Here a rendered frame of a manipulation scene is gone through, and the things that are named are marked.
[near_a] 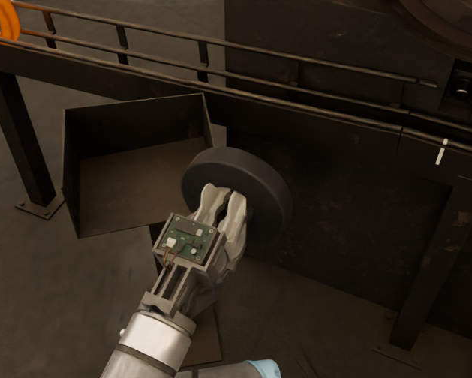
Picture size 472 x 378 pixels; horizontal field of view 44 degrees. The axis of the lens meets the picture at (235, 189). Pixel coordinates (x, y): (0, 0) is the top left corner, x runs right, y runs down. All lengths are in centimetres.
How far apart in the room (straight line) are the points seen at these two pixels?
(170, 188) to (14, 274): 82
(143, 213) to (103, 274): 69
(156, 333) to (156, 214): 44
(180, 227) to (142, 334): 13
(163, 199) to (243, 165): 39
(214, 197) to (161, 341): 20
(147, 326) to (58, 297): 108
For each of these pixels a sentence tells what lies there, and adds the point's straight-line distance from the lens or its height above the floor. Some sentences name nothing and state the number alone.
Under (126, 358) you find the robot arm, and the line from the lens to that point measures 66.
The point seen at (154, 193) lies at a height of 60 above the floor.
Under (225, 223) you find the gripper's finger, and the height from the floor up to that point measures 86.
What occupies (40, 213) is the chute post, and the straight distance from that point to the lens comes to 193.
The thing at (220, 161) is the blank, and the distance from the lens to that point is 73.
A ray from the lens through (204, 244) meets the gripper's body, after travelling 67.
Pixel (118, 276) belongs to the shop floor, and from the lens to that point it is 173.
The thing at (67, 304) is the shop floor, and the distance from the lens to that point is 172.
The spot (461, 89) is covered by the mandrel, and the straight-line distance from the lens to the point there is 115.
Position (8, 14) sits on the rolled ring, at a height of 70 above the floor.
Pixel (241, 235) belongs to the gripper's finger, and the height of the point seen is 83.
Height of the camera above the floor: 142
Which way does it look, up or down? 48 degrees down
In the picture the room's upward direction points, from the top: straight up
